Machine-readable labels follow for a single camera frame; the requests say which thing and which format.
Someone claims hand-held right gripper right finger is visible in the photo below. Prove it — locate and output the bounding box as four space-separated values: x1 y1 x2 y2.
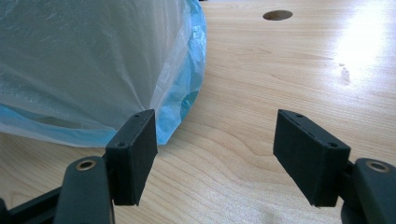
273 108 352 208

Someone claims white trash bag blue edge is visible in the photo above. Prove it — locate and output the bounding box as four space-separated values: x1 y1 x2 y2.
0 0 208 149

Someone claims dark round table grommet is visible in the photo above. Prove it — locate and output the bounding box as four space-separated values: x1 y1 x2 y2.
262 9 294 22

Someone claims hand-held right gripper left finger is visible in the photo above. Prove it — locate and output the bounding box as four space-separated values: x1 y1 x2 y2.
105 108 159 207

